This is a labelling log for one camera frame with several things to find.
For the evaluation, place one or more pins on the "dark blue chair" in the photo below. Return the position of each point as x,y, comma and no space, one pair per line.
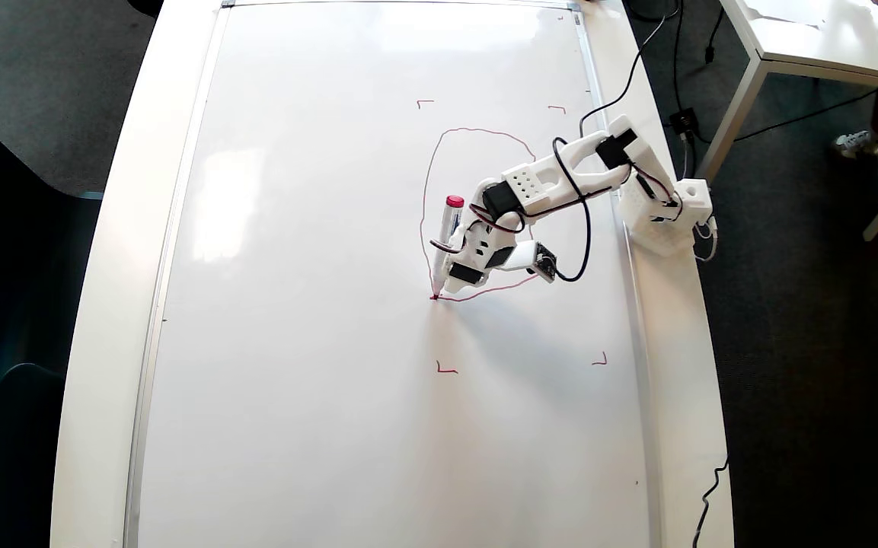
12,464
4,259
145,6

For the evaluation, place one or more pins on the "white marker pen red ends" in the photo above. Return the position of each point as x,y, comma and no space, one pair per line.
448,236

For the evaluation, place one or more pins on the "wrist camera on white bracket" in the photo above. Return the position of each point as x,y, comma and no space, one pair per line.
544,262

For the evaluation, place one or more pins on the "black power adapter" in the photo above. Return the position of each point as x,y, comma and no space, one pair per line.
682,120

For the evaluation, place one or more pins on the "large whiteboard aluminium frame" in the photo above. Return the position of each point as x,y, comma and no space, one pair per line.
317,304

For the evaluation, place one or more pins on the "white gripper black motors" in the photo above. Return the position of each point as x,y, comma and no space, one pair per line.
464,275

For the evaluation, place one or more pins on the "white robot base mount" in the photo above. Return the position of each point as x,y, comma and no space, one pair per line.
663,228

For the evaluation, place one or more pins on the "white side table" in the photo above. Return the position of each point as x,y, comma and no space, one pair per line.
827,38

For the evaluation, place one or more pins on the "grey sneaker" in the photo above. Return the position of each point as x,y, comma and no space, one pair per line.
857,143

